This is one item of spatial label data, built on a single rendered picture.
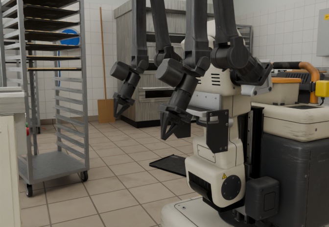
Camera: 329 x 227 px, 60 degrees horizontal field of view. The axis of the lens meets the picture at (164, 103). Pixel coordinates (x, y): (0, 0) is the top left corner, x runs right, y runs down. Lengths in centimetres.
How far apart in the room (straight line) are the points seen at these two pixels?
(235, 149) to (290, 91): 38
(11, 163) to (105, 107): 424
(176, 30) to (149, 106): 133
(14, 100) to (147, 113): 377
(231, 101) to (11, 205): 84
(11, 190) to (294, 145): 101
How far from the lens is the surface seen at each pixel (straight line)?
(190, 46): 86
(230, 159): 117
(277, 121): 127
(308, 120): 121
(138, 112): 456
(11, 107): 96
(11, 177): 100
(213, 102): 111
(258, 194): 120
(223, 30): 93
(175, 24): 483
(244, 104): 121
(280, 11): 591
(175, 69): 82
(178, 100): 83
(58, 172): 247
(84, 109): 242
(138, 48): 123
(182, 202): 157
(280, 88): 132
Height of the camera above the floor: 98
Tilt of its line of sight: 7 degrees down
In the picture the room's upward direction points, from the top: straight up
